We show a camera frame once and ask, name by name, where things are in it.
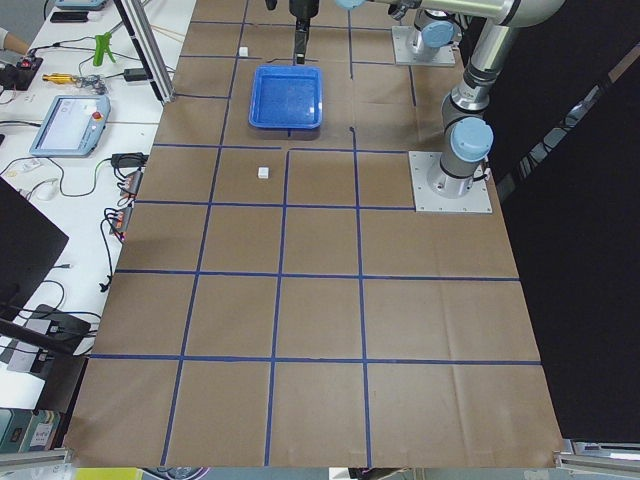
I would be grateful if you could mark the yellow tool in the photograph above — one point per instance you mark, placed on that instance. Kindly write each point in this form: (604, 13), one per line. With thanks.
(59, 78)

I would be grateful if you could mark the teach pendant tablet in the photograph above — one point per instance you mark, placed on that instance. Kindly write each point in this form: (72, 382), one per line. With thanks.
(72, 127)

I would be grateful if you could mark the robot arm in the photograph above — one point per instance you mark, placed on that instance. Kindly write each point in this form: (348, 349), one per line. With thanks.
(426, 42)
(468, 137)

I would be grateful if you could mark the aluminium frame post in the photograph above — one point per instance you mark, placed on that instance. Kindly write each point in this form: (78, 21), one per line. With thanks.
(138, 27)

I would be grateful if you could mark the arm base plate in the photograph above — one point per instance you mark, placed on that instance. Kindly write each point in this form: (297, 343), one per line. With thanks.
(436, 192)
(410, 49)

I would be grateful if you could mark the black power adapter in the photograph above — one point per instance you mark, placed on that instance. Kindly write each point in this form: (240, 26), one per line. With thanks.
(135, 75)

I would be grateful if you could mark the blue plastic tray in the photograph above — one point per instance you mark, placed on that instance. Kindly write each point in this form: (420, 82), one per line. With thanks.
(286, 97)

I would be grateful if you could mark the usb hub with cables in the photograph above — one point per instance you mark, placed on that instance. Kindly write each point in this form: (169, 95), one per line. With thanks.
(128, 170)

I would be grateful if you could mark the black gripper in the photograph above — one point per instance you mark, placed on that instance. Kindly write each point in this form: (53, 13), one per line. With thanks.
(302, 7)

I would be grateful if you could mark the green handled reach grabber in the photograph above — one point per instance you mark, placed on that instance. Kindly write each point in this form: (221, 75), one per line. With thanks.
(103, 42)

